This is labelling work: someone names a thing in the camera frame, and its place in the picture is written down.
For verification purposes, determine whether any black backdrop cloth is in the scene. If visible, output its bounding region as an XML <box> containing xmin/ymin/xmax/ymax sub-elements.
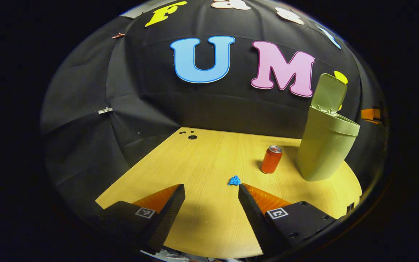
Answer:
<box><xmin>39</xmin><ymin>0</ymin><xmax>386</xmax><ymax>219</ymax></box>

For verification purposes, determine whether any green desktop garbage bin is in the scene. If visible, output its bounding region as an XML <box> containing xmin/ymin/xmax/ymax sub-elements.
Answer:
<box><xmin>295</xmin><ymin>73</ymin><xmax>360</xmax><ymax>182</ymax></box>

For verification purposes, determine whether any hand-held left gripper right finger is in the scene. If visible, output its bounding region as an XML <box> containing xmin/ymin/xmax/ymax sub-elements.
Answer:
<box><xmin>238</xmin><ymin>183</ymin><xmax>337</xmax><ymax>255</ymax></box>

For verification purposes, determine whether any wooden desktop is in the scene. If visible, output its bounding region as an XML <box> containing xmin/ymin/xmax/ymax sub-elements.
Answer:
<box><xmin>95</xmin><ymin>127</ymin><xmax>363</xmax><ymax>259</ymax></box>

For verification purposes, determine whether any red pop can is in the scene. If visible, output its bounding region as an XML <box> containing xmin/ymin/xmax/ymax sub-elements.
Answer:
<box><xmin>260</xmin><ymin>145</ymin><xmax>283</xmax><ymax>174</ymax></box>

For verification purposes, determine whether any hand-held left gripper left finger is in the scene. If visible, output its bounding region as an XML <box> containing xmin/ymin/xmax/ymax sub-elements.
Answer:
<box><xmin>97</xmin><ymin>184</ymin><xmax>186</xmax><ymax>255</ymax></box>

